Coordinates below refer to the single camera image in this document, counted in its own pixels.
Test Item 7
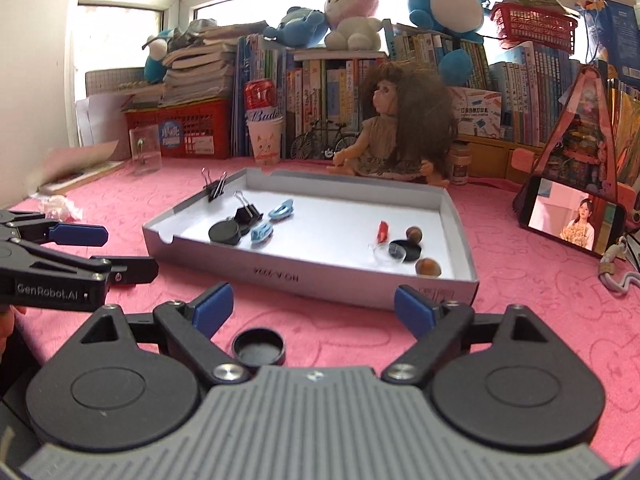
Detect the pink house-shaped display stand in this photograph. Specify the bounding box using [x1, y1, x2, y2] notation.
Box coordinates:
[512, 62, 631, 213]

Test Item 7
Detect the black smartphone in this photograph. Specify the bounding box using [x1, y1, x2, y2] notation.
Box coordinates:
[519, 176, 627, 258]

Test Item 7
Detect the wooden drawer shelf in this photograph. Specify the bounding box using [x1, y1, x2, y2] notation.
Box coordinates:
[457, 135, 546, 181]

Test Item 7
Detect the beige jar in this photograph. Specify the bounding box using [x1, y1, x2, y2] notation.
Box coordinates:
[450, 142, 473, 186]

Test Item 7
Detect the clear plastic dome lid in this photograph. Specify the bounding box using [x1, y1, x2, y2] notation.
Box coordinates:
[372, 241, 407, 263]

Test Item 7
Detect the small red plastic basket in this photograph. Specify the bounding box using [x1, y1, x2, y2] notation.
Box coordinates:
[490, 1, 578, 54]

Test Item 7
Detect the blue lying plush toy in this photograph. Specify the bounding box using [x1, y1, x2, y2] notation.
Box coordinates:
[262, 6, 331, 47]

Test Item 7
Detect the white printed cardboard box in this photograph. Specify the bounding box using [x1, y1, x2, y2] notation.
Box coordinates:
[452, 87, 502, 138]

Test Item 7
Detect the pink and white rabbit plush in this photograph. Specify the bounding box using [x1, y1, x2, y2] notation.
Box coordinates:
[320, 0, 383, 52]

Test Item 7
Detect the blue cardboard box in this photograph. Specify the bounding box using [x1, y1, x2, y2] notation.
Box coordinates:
[580, 0, 640, 81]

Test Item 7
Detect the white cat-print paper cup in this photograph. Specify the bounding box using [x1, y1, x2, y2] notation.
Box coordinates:
[246, 110, 285, 165]

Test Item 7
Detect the blue and white plush toy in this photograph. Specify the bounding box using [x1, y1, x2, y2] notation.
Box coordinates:
[144, 27, 188, 84]

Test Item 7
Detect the large red plastic basket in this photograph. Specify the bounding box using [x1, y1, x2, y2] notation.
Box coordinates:
[124, 100, 233, 160]

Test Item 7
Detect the pink rabbit-print blanket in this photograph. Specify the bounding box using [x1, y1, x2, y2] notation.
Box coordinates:
[0, 155, 640, 466]

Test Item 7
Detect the black round lid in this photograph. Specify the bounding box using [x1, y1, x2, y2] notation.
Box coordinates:
[232, 329, 287, 367]
[208, 220, 242, 246]
[390, 240, 423, 262]

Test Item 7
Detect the beige wrist strap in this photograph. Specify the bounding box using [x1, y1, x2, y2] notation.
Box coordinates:
[597, 237, 640, 296]

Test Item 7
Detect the white cardboard box lid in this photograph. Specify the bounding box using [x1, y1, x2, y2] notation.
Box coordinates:
[141, 167, 480, 311]

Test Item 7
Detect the pink plastic block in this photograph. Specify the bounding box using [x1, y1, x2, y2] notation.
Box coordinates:
[511, 147, 540, 181]

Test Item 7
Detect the clear plastic wrapper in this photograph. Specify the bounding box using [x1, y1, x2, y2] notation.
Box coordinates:
[37, 195, 83, 222]

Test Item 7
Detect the clear acrylic box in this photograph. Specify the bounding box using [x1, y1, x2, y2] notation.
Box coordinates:
[129, 127, 163, 177]

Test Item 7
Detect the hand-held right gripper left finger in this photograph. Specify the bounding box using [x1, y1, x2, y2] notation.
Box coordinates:
[67, 281, 251, 386]

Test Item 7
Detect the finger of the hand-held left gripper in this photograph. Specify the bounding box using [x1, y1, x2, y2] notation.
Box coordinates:
[0, 210, 110, 248]
[0, 240, 160, 286]

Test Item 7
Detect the row of blue standing books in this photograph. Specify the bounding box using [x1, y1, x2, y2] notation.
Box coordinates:
[385, 30, 583, 147]

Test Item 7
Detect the large blue plush toy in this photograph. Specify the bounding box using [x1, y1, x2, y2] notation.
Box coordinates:
[401, 0, 493, 87]

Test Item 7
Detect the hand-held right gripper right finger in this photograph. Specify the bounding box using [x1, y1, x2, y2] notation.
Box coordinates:
[380, 284, 566, 386]

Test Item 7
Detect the red drink can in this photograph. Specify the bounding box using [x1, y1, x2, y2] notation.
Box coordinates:
[244, 79, 277, 113]

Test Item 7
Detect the black binder clip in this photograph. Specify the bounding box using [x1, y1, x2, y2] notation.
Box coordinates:
[232, 191, 263, 226]
[202, 167, 228, 203]

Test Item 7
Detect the stack of lying books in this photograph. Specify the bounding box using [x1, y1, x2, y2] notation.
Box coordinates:
[117, 20, 266, 108]

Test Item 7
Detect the black toy bicycle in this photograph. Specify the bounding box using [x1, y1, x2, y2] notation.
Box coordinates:
[290, 119, 357, 161]

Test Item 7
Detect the brown-haired doll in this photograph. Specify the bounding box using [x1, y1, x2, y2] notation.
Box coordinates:
[327, 60, 458, 188]

